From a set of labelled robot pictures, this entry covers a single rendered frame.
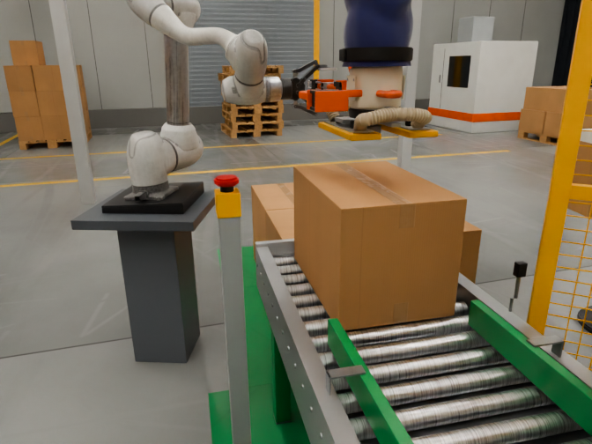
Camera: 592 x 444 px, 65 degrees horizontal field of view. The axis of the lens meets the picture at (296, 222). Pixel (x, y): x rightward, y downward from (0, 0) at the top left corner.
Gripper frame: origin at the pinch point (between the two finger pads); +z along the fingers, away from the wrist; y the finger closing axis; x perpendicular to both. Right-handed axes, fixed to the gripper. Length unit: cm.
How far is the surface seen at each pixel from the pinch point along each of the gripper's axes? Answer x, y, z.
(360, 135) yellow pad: 42.8, 11.6, -5.2
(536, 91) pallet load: -542, 40, 550
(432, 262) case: 55, 50, 15
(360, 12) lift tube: 31.8, -22.9, -2.1
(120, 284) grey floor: -118, 124, -103
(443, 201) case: 55, 30, 17
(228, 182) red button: 49, 22, -46
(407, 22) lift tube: 34.3, -20.1, 11.9
